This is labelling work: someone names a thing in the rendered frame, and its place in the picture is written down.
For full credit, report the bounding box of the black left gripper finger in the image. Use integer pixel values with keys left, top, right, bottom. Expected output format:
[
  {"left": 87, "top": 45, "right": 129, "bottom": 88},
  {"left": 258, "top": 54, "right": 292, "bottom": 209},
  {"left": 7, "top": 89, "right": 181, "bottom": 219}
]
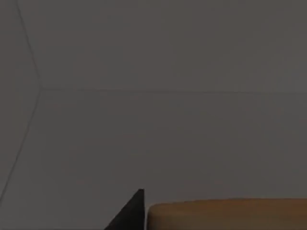
[{"left": 103, "top": 188, "right": 146, "bottom": 230}]

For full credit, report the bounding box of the brown bread loaf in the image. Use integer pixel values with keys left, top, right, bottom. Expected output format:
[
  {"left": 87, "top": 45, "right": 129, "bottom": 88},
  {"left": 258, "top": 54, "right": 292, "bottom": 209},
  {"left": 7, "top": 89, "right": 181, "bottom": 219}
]
[{"left": 146, "top": 197, "right": 307, "bottom": 230}]

